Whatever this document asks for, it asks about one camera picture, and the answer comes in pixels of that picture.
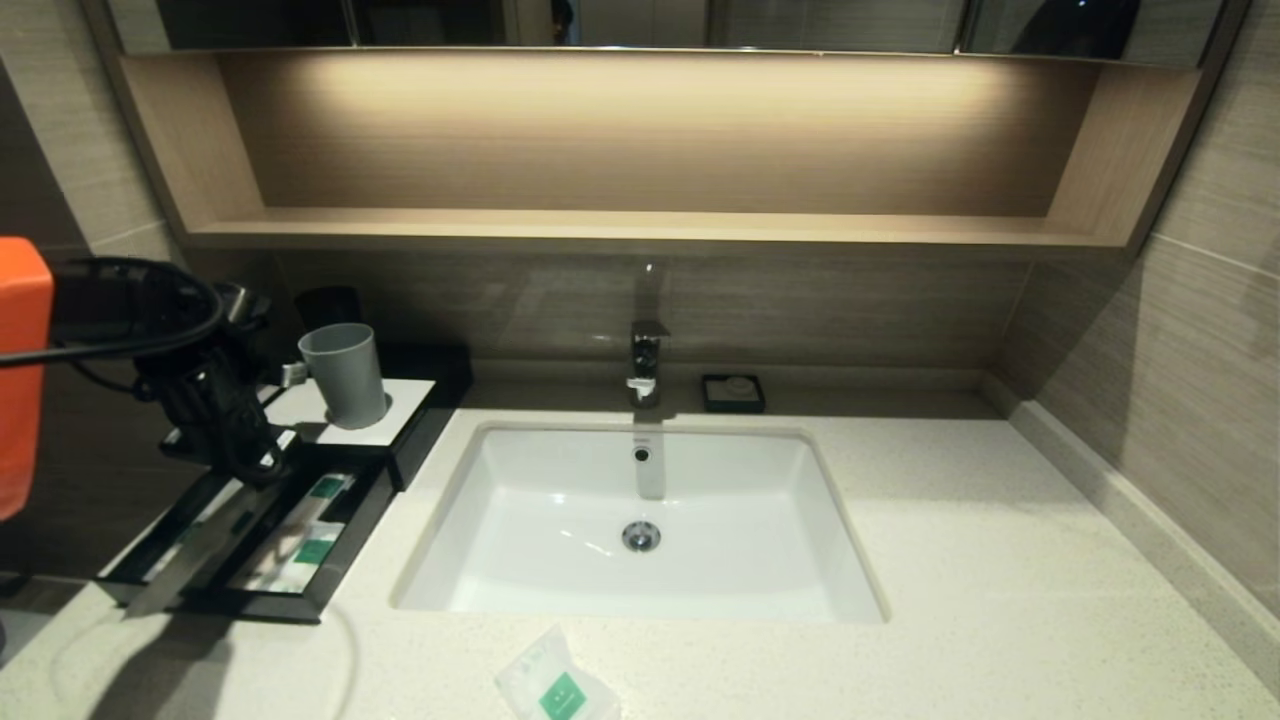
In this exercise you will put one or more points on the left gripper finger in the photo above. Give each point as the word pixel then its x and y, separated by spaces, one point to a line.
pixel 195 555

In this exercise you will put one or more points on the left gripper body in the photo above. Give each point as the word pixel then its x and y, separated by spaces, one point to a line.
pixel 222 415

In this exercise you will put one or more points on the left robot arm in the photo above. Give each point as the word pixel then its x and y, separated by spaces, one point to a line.
pixel 22 380

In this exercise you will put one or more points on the black box drawer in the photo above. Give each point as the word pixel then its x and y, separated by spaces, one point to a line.
pixel 345 560

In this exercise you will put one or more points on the black box with white top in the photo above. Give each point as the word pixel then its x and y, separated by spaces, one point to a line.
pixel 420 395

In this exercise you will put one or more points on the wide white toiletry packet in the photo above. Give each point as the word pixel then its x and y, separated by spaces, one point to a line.
pixel 300 560

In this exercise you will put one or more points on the long white toiletry packet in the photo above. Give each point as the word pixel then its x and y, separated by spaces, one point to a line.
pixel 318 498

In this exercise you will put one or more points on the grey plastic cup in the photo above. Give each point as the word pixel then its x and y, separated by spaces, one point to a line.
pixel 345 378

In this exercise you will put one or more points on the clear toiletry packet green label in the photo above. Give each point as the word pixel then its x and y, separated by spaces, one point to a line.
pixel 552 685

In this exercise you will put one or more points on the mirror cabinet door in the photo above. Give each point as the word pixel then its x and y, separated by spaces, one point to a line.
pixel 1090 28
pixel 240 22
pixel 650 22

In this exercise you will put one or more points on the chrome faucet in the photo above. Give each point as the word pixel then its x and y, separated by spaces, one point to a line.
pixel 646 360

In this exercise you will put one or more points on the white rectangular sink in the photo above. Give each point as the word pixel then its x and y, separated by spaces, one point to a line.
pixel 640 530

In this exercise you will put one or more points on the chrome sink drain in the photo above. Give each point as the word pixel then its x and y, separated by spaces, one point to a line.
pixel 641 536

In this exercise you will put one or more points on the black soap dish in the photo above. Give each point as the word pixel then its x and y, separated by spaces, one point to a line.
pixel 712 398

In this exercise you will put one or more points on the round white soap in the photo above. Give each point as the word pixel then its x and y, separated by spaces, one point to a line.
pixel 739 385

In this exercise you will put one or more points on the wooden wall shelf niche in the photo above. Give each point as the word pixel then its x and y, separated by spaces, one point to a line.
pixel 650 150

